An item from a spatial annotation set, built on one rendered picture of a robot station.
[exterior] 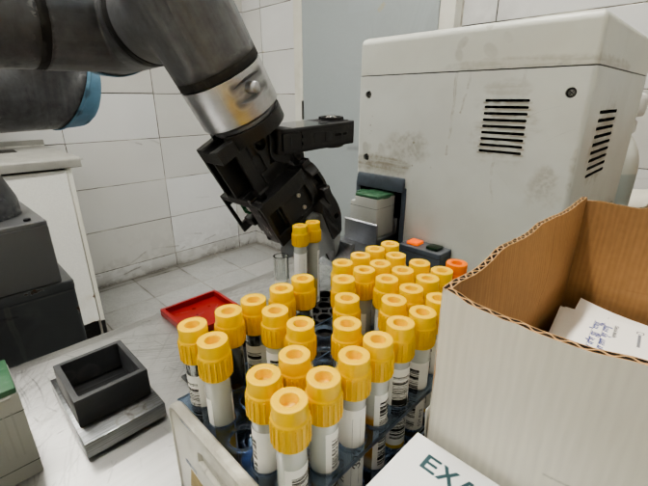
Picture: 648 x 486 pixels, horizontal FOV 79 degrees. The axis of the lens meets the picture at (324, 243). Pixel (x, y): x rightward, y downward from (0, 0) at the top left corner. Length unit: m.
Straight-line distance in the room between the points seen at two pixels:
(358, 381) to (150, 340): 0.29
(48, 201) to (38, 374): 1.57
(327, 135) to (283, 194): 0.08
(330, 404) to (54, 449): 0.23
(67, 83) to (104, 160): 2.00
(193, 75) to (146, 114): 2.38
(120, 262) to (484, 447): 2.68
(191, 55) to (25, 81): 0.35
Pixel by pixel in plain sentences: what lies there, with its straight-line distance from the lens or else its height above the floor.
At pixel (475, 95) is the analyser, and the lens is 0.48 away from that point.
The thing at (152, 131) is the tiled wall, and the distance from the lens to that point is 2.74.
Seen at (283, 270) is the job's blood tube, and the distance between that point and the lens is 0.32.
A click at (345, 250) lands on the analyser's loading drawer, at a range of 0.49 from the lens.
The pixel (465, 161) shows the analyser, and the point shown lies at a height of 1.03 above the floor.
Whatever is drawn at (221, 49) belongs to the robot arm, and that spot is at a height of 1.14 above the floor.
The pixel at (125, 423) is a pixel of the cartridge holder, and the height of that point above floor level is 0.89.
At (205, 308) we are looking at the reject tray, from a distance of 0.47.
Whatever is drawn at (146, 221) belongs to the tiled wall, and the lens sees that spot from 2.79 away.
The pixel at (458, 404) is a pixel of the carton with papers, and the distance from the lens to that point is 0.20.
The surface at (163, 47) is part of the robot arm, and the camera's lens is 0.35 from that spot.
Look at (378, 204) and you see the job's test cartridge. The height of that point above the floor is 0.97.
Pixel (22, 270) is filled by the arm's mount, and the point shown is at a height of 0.90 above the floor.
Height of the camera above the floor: 1.10
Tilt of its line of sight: 20 degrees down
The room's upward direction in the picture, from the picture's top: straight up
